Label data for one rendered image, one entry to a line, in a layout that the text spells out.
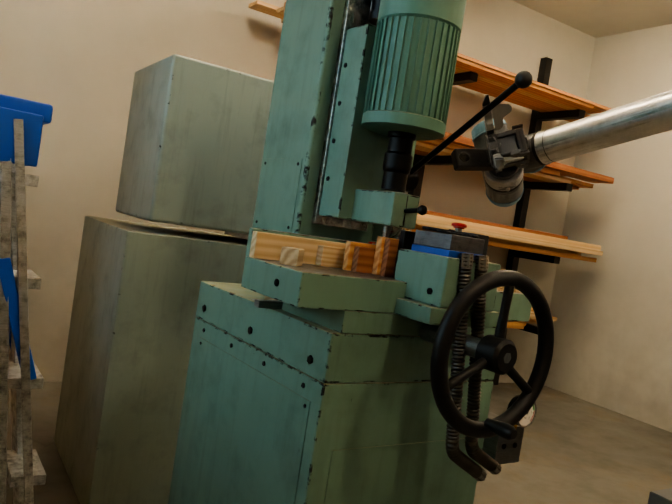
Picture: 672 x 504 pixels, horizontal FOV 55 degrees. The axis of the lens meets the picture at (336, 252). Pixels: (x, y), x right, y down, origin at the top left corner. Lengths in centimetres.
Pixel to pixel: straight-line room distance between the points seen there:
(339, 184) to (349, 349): 41
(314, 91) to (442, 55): 31
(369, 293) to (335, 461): 30
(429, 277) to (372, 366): 19
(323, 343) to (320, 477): 24
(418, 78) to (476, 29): 338
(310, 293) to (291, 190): 46
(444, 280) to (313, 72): 62
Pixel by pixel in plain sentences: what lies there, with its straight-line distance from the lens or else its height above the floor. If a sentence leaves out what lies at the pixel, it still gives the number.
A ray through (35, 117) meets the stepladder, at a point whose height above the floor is 112.
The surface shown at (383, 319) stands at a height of 83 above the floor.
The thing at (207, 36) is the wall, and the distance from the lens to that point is 367.
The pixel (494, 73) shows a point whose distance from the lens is 407.
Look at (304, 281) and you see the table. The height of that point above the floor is 88.
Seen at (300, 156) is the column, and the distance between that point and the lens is 149.
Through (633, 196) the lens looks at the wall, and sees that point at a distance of 504.
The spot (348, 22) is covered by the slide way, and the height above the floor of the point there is 143.
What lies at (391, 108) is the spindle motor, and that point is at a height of 123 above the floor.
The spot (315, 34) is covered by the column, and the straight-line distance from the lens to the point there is 156.
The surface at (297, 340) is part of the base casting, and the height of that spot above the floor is 76.
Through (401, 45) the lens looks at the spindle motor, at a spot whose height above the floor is 135.
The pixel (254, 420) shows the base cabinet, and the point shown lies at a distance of 135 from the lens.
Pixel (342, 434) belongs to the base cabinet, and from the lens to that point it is 121.
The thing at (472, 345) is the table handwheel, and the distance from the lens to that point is 116.
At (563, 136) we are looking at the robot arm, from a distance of 172.
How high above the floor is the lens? 99
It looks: 2 degrees down
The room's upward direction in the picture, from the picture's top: 9 degrees clockwise
